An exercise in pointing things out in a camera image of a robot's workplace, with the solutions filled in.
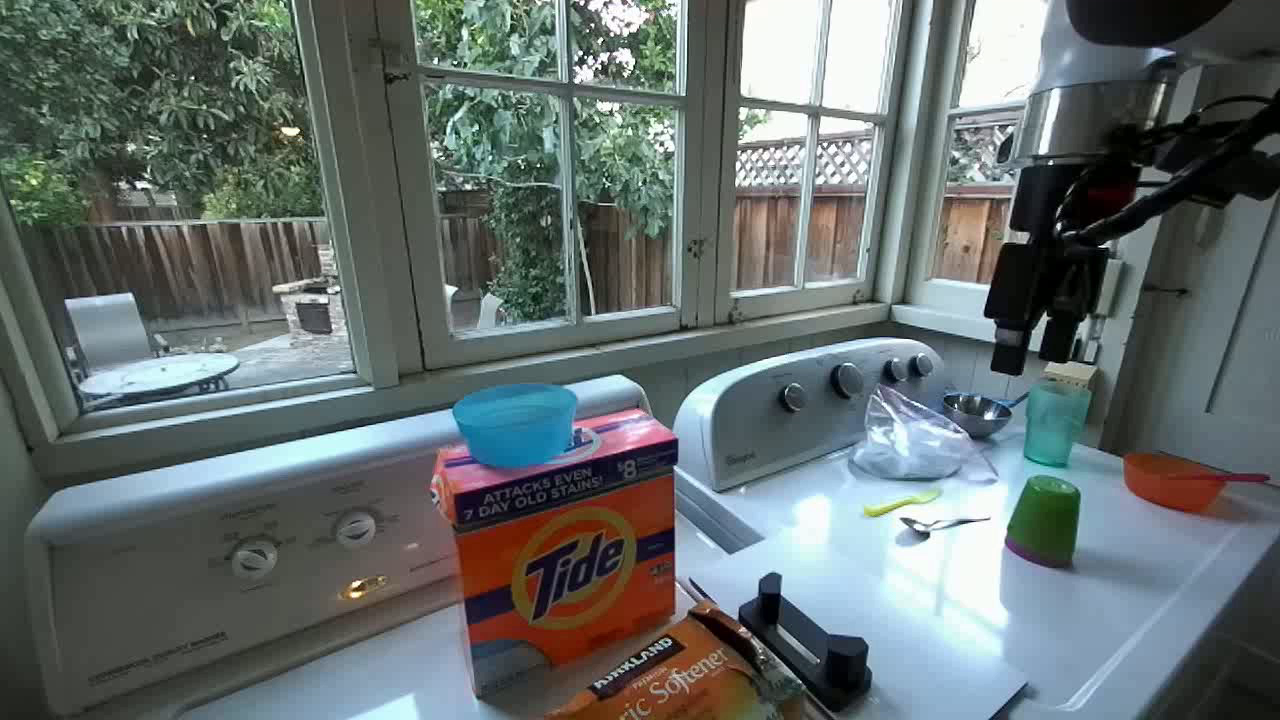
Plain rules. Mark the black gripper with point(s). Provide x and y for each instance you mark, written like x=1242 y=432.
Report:
x=1037 y=269

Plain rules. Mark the orange fabric softener box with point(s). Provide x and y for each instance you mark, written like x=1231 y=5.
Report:
x=697 y=668

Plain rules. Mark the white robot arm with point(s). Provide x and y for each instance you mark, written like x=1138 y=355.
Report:
x=1100 y=157

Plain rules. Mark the orange Tide detergent box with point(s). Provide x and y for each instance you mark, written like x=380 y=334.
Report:
x=562 y=558

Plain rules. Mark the teal plastic cup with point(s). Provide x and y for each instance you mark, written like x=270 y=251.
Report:
x=1058 y=415

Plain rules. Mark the small metal bowl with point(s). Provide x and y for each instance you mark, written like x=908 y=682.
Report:
x=982 y=417

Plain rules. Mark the clear plastic bag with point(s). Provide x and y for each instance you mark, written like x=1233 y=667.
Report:
x=914 y=441

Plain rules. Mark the green plastic cup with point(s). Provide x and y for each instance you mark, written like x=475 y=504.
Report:
x=1046 y=520

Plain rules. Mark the metal spoon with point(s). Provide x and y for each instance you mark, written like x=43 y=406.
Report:
x=924 y=529

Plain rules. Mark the yellow-green plastic spoon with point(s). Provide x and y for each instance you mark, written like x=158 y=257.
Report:
x=902 y=501

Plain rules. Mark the white dryer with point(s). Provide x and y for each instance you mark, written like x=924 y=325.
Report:
x=958 y=624

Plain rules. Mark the black clamp tool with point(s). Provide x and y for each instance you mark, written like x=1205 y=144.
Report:
x=826 y=661

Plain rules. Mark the blue plastic bowl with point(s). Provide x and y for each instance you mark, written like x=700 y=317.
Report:
x=518 y=427

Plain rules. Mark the outdoor patio table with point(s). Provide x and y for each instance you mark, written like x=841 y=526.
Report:
x=162 y=376

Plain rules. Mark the grey patio chair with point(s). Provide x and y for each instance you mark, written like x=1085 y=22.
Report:
x=109 y=329

